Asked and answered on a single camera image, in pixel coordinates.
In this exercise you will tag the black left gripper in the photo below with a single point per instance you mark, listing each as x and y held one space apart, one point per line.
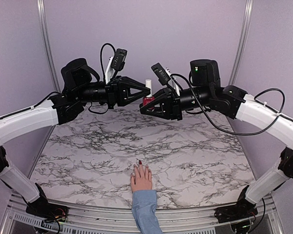
118 91

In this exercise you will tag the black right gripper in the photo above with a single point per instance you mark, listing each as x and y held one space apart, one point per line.
171 106

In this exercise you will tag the red nail polish bottle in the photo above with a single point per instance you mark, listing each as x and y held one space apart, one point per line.
147 100

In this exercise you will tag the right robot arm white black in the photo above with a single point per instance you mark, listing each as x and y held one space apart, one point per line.
205 92

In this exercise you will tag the blue shirt sleeve forearm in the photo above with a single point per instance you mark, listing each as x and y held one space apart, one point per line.
144 204

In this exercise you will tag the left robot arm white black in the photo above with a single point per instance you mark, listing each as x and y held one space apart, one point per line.
82 85

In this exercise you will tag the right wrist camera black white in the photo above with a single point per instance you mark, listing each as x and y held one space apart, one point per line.
165 78

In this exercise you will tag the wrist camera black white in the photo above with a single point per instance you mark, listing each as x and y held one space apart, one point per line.
165 78
116 63

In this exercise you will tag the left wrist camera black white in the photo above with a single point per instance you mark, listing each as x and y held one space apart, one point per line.
116 63

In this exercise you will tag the right aluminium corner post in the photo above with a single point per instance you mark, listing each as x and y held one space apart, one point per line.
245 28

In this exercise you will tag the aluminium corner post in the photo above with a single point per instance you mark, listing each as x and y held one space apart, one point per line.
46 44
245 28

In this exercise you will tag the left aluminium corner post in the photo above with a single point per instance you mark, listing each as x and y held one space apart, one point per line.
46 44

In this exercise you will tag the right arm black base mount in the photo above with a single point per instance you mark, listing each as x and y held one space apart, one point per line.
241 209

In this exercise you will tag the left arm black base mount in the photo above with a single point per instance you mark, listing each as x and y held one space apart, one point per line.
43 208

